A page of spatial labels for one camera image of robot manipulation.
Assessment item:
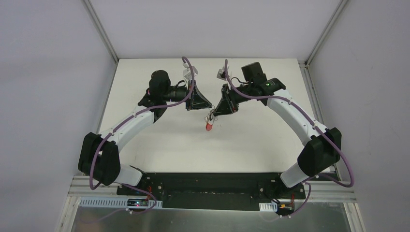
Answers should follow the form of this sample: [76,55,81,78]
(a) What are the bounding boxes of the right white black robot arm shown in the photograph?
[213,62,341,198]

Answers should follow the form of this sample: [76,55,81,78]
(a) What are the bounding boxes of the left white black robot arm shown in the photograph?
[78,67,212,196]

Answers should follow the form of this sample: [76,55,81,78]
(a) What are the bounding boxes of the left controller board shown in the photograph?
[127,199,149,208]

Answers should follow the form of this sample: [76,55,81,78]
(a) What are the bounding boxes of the controller board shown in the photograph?
[276,203,294,216]
[127,199,149,208]

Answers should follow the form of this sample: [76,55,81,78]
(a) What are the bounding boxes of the right controller board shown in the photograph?
[276,203,294,216]

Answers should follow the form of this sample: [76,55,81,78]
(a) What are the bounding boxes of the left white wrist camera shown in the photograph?
[183,63,198,85]

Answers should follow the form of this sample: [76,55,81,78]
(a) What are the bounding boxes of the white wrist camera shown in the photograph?
[183,63,198,85]
[216,69,227,81]

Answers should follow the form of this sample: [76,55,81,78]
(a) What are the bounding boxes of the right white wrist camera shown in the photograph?
[216,69,227,81]

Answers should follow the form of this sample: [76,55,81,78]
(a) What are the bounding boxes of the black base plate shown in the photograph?
[136,172,307,211]

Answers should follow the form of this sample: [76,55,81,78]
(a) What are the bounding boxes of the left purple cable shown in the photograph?
[89,56,197,191]

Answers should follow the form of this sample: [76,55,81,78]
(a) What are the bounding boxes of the purple cable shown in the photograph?
[224,58,355,218]
[89,56,197,191]

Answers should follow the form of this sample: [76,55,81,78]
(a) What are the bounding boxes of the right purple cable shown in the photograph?
[224,58,355,218]

